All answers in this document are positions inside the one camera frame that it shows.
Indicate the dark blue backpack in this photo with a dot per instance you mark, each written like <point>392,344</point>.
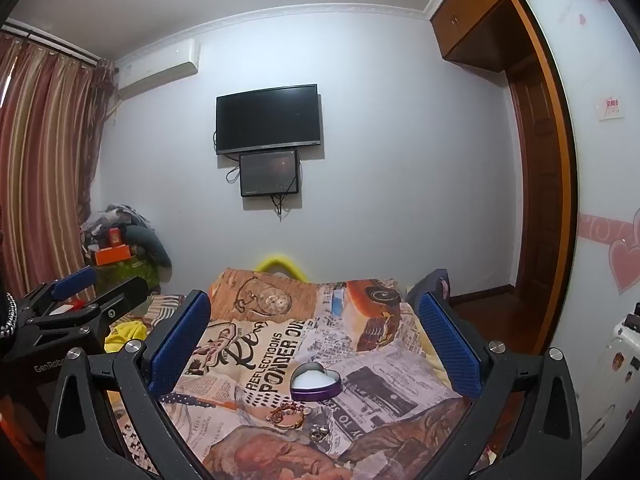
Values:
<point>437,280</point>

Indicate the white suitcase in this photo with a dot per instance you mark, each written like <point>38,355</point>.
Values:
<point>617,360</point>

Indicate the person's left forearm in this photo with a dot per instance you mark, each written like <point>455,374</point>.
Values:
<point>12,417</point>

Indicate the wooden overhead cabinet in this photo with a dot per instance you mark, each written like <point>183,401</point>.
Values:
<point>475,15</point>

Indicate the printed blanket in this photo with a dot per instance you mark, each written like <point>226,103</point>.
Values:
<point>280,330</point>

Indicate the yellow fleece blanket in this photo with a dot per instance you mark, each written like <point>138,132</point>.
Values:
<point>434,360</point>

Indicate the white wall card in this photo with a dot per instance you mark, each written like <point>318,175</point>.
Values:
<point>611,108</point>

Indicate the yellow chair back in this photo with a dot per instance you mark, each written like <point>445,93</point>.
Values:
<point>282,262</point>

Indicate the striped bedsheet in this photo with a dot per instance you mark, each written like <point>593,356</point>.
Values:
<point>162,307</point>

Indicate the pink heart sticker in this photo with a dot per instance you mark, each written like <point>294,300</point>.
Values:
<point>624,265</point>

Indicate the wooden door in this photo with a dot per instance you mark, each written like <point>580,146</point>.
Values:
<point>537,185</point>

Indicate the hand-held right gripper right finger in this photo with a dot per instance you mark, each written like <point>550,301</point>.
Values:
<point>446,342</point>

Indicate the small orange box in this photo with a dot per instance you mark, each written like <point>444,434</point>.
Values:
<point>115,237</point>

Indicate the yellow cloth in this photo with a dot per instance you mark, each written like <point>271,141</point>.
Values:
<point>125,335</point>

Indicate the small red packet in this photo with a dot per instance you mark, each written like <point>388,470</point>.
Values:
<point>67,306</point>

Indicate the green storage box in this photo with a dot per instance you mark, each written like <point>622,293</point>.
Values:
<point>135,275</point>

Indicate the white sliding wardrobe door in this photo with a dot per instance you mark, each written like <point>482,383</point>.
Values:
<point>600,185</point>

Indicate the curtain rail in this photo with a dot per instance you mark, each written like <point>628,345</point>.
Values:
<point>50,40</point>

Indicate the purple heart-shaped tin box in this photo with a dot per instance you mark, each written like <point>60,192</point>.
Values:
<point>316,382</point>

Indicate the grey green pillow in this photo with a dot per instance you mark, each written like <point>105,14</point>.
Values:
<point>152,245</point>

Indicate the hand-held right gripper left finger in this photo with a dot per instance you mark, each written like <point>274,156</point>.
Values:
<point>179,342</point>

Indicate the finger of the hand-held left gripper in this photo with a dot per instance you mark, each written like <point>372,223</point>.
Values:
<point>125,300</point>
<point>75,282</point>

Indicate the flat orange box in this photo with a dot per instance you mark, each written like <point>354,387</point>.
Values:
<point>111,255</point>

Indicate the black wall television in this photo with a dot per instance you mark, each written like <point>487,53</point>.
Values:
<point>267,117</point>

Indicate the pile of clothes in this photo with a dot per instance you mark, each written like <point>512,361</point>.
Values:
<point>112,215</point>

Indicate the white air conditioner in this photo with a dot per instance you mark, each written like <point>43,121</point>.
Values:
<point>157,67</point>

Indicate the striped red curtain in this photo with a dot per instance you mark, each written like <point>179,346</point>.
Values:
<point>45,160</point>

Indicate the small black wall monitor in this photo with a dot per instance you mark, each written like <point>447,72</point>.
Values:
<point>269,172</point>

